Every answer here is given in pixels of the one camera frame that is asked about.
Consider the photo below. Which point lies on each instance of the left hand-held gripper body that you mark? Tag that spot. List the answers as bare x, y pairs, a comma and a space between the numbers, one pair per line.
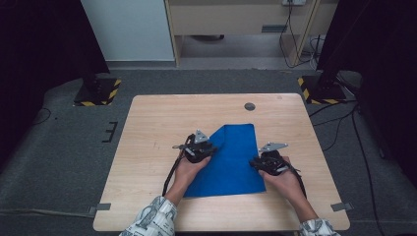
196, 150

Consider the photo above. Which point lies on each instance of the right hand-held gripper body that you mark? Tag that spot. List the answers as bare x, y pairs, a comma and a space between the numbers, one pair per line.
272, 162

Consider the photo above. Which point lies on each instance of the blue towel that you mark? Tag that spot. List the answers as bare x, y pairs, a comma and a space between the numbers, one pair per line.
229, 164

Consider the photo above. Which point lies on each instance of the person's left hand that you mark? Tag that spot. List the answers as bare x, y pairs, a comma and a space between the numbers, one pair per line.
187, 173

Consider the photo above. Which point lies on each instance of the person's right hand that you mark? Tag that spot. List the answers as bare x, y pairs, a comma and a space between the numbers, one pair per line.
288, 185

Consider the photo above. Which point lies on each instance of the grey round table grommet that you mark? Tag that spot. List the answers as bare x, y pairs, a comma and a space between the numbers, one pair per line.
250, 106

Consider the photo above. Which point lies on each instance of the grey tape strip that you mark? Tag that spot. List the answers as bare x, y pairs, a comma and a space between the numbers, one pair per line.
100, 208
341, 206

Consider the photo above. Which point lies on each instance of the black yellow-striped stand base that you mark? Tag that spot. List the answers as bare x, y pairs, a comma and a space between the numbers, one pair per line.
323, 93
98, 93

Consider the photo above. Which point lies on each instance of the light wooden desk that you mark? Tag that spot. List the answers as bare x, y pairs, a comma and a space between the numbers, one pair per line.
223, 18

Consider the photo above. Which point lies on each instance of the white cabinet panel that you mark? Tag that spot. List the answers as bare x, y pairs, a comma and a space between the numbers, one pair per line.
128, 29

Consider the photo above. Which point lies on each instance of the dark curtain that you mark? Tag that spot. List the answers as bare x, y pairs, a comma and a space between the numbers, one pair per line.
39, 49
380, 49

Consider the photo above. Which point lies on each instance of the white power strip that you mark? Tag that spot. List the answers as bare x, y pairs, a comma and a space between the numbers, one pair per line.
294, 2

